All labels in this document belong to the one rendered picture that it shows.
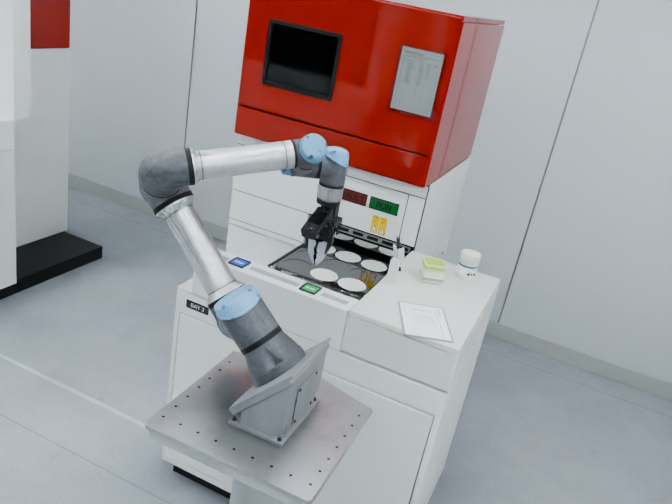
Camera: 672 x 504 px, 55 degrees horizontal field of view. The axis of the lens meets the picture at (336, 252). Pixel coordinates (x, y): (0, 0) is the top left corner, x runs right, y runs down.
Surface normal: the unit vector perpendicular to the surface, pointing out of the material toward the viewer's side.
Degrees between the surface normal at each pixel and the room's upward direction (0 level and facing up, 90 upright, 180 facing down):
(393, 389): 90
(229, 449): 0
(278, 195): 90
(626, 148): 90
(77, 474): 0
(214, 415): 0
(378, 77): 90
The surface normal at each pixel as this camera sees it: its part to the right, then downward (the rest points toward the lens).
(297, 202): -0.40, 0.29
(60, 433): 0.18, -0.91
